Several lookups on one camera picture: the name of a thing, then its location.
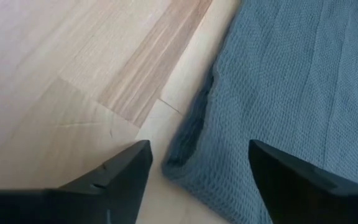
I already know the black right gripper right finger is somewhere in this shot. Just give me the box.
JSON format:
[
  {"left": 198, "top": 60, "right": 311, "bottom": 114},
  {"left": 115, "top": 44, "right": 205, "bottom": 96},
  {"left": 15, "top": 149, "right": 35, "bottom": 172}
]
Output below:
[{"left": 248, "top": 139, "right": 358, "bottom": 224}]

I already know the grey waffle towel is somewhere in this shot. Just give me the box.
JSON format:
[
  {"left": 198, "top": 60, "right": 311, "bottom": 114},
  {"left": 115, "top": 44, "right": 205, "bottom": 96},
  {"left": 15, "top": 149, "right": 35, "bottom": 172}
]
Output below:
[{"left": 161, "top": 0, "right": 358, "bottom": 224}]

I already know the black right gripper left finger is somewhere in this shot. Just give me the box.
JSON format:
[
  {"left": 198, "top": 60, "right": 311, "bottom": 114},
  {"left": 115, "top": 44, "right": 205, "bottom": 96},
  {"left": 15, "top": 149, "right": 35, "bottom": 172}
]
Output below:
[{"left": 0, "top": 139, "right": 154, "bottom": 224}]

